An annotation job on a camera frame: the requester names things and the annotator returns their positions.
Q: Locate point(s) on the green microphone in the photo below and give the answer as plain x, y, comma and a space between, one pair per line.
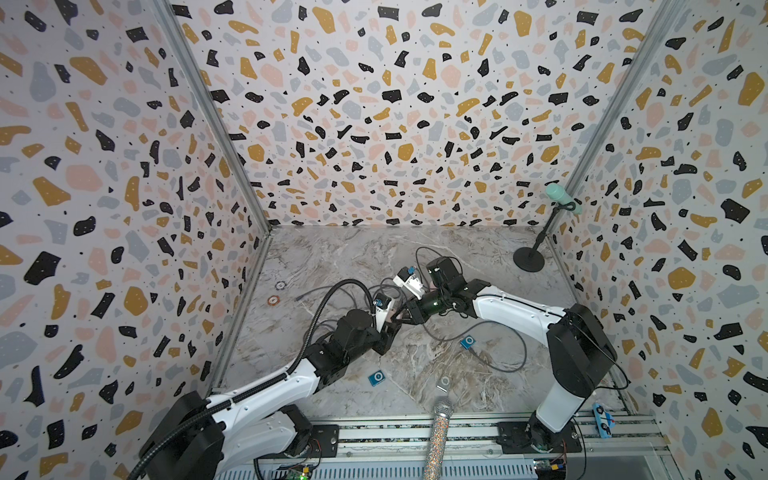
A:
562, 198

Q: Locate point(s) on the blue mp3 player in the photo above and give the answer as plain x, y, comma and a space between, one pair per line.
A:
376, 378
467, 342

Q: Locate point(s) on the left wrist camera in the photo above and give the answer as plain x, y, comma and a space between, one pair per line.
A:
384, 306

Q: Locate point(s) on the black microphone stand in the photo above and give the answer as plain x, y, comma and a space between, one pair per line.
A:
529, 259

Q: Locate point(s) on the silver mp3 player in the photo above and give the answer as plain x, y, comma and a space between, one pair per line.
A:
444, 383

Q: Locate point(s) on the blue clip on rail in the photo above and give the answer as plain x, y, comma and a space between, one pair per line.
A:
604, 421

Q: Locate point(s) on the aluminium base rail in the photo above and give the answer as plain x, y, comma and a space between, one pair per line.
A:
493, 447

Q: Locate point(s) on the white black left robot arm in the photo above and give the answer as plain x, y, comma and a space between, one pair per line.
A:
200, 438

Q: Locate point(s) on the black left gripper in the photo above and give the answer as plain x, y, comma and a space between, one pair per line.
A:
389, 336

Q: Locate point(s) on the glitter silver microphone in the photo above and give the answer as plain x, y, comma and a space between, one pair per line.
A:
443, 411

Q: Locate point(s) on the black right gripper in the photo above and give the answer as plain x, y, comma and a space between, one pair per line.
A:
417, 312

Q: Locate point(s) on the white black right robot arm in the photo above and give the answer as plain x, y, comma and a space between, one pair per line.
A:
580, 353

